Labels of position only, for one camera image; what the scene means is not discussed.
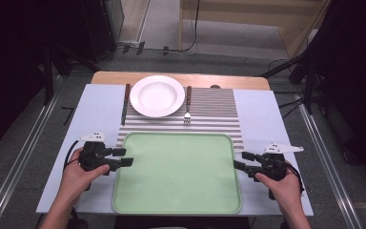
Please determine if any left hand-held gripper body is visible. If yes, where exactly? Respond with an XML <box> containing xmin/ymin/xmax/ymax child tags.
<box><xmin>76</xmin><ymin>131</ymin><xmax>117</xmax><ymax>192</ymax></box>

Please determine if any hand-held gripper cable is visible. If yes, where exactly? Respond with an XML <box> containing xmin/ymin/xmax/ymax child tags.
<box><xmin>63</xmin><ymin>139</ymin><xmax>81</xmax><ymax>170</ymax></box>
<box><xmin>285</xmin><ymin>161</ymin><xmax>306</xmax><ymax>196</ymax></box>

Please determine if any left hand-held gripper cable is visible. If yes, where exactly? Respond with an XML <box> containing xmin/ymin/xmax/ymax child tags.
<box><xmin>63</xmin><ymin>139</ymin><xmax>81</xmax><ymax>170</ymax></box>

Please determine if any light wooden frame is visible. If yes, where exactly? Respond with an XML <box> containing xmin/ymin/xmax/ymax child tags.
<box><xmin>177</xmin><ymin>0</ymin><xmax>332</xmax><ymax>59</ymax></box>

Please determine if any person's right hand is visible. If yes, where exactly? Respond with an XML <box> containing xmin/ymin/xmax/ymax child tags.
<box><xmin>254</xmin><ymin>161</ymin><xmax>305</xmax><ymax>212</ymax></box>

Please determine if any wooden-handled fork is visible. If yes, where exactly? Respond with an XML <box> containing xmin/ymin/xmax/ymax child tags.
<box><xmin>183</xmin><ymin>85</ymin><xmax>193</xmax><ymax>126</ymax></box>

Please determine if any wooden-handled table knife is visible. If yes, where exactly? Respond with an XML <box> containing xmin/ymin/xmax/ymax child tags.
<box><xmin>120</xmin><ymin>83</ymin><xmax>132</xmax><ymax>127</ymax></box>

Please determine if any person's left hand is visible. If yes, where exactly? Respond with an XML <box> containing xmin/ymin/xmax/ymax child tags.
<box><xmin>59</xmin><ymin>147</ymin><xmax>111</xmax><ymax>199</ymax></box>

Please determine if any striped placemat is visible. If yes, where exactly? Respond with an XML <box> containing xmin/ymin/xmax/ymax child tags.
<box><xmin>115</xmin><ymin>84</ymin><xmax>245</xmax><ymax>151</ymax></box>

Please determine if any metal floor rail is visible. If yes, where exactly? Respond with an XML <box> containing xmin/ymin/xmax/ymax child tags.
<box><xmin>0</xmin><ymin>90</ymin><xmax>62</xmax><ymax>229</ymax></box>
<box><xmin>295</xmin><ymin>94</ymin><xmax>364</xmax><ymax>229</ymax></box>

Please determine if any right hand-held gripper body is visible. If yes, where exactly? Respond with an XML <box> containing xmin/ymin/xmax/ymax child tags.
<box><xmin>253</xmin><ymin>142</ymin><xmax>305</xmax><ymax>201</ymax></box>

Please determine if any white deep plate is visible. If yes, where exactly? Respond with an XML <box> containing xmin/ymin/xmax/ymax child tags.
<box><xmin>129</xmin><ymin>74</ymin><xmax>186</xmax><ymax>118</ymax></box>

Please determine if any black cabinet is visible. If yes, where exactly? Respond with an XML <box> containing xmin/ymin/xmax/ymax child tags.
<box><xmin>81</xmin><ymin>0</ymin><xmax>126</xmax><ymax>63</ymax></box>

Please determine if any green plastic tray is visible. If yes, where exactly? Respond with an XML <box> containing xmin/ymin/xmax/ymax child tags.
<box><xmin>112</xmin><ymin>132</ymin><xmax>243</xmax><ymax>216</ymax></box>

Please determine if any black metal stand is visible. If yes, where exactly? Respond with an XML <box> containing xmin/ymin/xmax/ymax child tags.
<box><xmin>41</xmin><ymin>44</ymin><xmax>100</xmax><ymax>107</ymax></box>
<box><xmin>259</xmin><ymin>52</ymin><xmax>320</xmax><ymax>116</ymax></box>

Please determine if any pale blue table board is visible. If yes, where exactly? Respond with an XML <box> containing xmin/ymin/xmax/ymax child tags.
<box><xmin>35</xmin><ymin>83</ymin><xmax>315</xmax><ymax>218</ymax></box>

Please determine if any wooden table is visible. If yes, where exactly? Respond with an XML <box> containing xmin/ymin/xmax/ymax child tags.
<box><xmin>90</xmin><ymin>70</ymin><xmax>272</xmax><ymax>92</ymax></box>

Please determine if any right hand-held gripper cable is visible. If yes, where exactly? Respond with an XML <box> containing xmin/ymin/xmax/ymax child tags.
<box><xmin>285</xmin><ymin>161</ymin><xmax>306</xmax><ymax>196</ymax></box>

